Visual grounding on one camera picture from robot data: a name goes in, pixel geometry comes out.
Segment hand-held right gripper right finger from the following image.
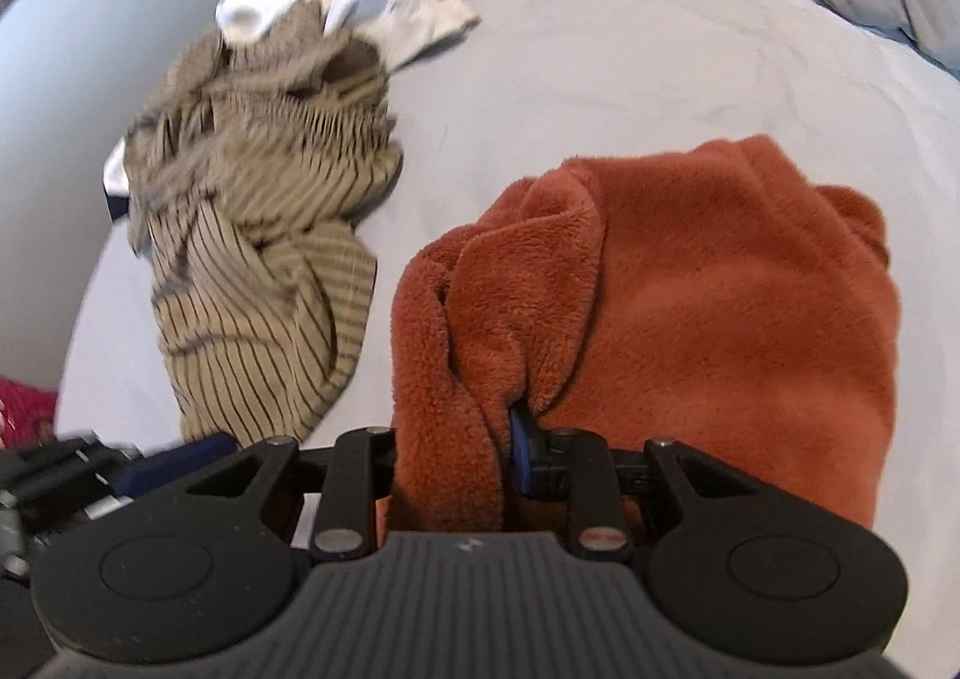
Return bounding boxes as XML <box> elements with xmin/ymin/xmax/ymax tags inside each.
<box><xmin>508</xmin><ymin>405</ymin><xmax>756</xmax><ymax>561</ymax></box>

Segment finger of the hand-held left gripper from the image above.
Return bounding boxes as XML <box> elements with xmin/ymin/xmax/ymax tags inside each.
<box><xmin>112</xmin><ymin>431</ymin><xmax>238</xmax><ymax>500</ymax></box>

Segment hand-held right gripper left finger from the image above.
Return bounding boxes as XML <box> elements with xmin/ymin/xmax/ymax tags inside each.
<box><xmin>186</xmin><ymin>426</ymin><xmax>398</xmax><ymax>564</ymax></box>

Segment red patterned cloth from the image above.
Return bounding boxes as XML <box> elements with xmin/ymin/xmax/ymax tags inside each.
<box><xmin>0</xmin><ymin>375</ymin><xmax>59</xmax><ymax>453</ymax></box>

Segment bed with grey sheet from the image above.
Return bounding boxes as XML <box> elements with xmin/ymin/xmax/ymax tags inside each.
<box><xmin>56</xmin><ymin>0</ymin><xmax>960</xmax><ymax>679</ymax></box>

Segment tan striped pants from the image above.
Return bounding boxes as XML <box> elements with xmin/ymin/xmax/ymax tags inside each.
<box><xmin>124</xmin><ymin>0</ymin><xmax>404</xmax><ymax>449</ymax></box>

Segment orange fleece garment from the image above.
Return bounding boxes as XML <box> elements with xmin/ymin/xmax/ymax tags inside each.
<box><xmin>388</xmin><ymin>135</ymin><xmax>902</xmax><ymax>536</ymax></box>

